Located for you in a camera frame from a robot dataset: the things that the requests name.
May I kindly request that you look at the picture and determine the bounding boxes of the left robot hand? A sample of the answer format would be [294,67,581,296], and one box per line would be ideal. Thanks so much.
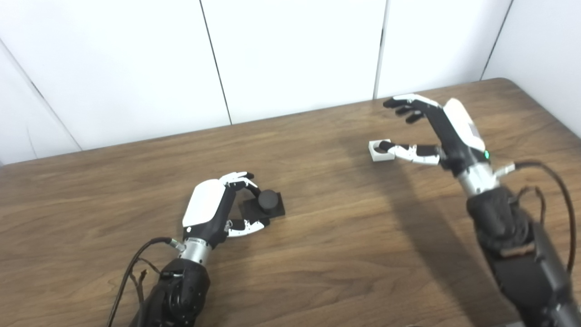
[182,172,271,250]

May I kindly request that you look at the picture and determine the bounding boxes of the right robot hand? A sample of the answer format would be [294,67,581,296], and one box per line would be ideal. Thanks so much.
[383,94,492,177]

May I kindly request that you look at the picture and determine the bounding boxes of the black peg with square base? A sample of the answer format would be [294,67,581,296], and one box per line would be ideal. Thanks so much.
[239,189,286,221]

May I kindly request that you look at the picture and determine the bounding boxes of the white square piece with hole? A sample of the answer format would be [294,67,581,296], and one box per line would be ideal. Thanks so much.
[369,139,396,163]

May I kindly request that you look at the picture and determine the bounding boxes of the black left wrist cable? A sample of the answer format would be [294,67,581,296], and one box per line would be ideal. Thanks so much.
[106,236,187,327]

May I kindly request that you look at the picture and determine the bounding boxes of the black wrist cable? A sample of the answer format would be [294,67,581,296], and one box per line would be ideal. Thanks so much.
[494,160,577,274]
[106,236,187,327]

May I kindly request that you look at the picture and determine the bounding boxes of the thin left arm wires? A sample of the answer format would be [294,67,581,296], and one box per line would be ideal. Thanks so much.
[129,258,162,306]

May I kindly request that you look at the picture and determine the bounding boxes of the thin arm wires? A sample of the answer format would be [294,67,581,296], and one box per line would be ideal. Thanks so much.
[129,258,162,306]
[514,185,548,215]

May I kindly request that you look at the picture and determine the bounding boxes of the thin right arm wires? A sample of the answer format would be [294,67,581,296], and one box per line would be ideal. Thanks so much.
[514,185,548,215]

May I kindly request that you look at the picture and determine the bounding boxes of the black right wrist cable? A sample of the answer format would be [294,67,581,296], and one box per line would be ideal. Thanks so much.
[494,160,577,274]

